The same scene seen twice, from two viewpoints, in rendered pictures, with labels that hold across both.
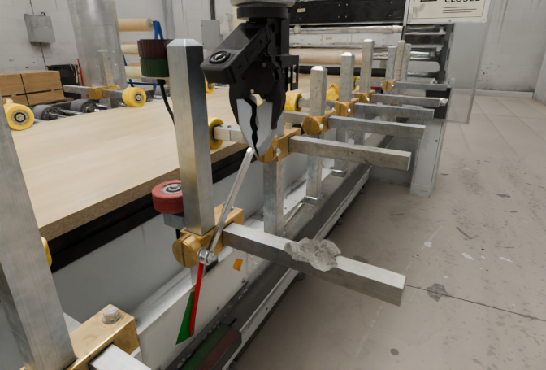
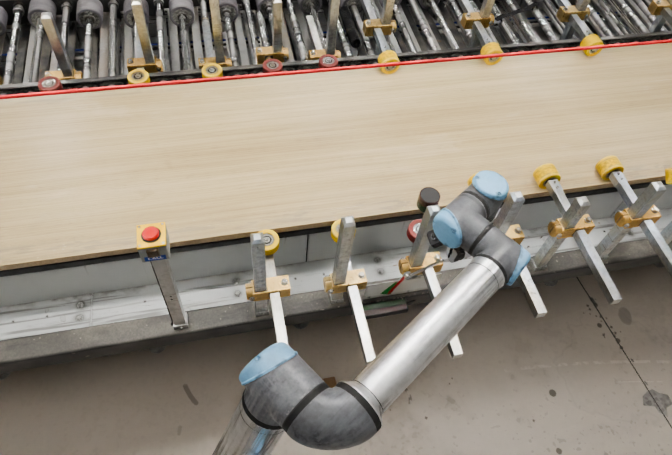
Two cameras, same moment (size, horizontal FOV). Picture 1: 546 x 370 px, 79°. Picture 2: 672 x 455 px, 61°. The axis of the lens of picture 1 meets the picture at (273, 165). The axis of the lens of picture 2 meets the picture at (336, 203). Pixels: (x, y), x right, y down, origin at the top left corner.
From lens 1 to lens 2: 137 cm
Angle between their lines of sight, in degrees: 46
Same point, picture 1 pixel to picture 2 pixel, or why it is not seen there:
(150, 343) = (369, 289)
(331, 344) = (513, 346)
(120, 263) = (385, 232)
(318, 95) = (570, 216)
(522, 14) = not seen: outside the picture
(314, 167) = (545, 250)
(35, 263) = (345, 262)
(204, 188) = (420, 253)
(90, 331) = (353, 275)
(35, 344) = (337, 276)
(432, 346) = (586, 418)
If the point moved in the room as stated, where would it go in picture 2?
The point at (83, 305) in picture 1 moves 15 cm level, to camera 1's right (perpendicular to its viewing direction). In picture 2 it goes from (360, 241) to (389, 269)
